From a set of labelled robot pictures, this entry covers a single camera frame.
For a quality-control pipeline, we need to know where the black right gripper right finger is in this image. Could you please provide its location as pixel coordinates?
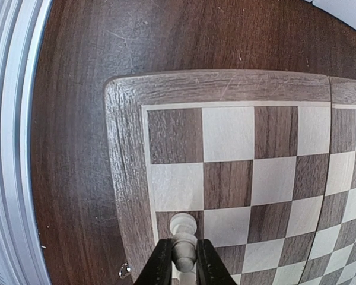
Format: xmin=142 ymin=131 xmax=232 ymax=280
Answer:
xmin=196 ymin=239 xmax=234 ymax=285

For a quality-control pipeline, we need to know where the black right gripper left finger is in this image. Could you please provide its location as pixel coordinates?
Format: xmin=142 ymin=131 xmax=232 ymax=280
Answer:
xmin=134 ymin=239 xmax=173 ymax=285

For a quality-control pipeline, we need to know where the wooden chess board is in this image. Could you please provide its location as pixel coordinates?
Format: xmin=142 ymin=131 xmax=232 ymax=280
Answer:
xmin=104 ymin=70 xmax=356 ymax=284

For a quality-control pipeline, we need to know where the white compartment tray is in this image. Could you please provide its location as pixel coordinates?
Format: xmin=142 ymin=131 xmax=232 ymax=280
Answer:
xmin=308 ymin=0 xmax=356 ymax=30

